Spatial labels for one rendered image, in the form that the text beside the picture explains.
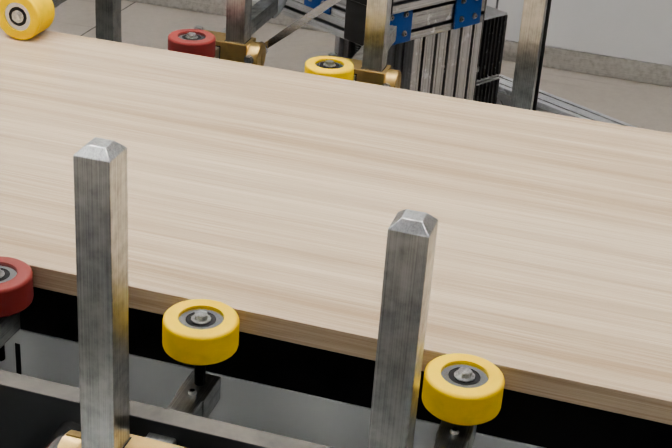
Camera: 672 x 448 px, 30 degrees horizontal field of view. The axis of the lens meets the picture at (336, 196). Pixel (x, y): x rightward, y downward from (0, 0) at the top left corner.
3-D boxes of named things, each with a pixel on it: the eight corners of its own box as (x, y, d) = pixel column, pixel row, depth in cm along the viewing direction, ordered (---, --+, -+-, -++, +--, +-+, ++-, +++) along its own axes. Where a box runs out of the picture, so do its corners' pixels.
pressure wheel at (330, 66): (292, 121, 209) (296, 56, 204) (333, 114, 212) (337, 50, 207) (317, 139, 203) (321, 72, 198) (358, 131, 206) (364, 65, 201)
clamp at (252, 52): (195, 54, 228) (196, 27, 226) (265, 65, 225) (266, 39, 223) (183, 63, 223) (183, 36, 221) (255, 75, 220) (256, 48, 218)
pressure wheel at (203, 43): (178, 85, 220) (179, 23, 215) (221, 93, 218) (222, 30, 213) (159, 101, 213) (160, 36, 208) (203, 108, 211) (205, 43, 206)
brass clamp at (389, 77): (327, 80, 223) (329, 53, 221) (400, 92, 220) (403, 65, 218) (317, 91, 218) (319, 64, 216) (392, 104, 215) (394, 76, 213)
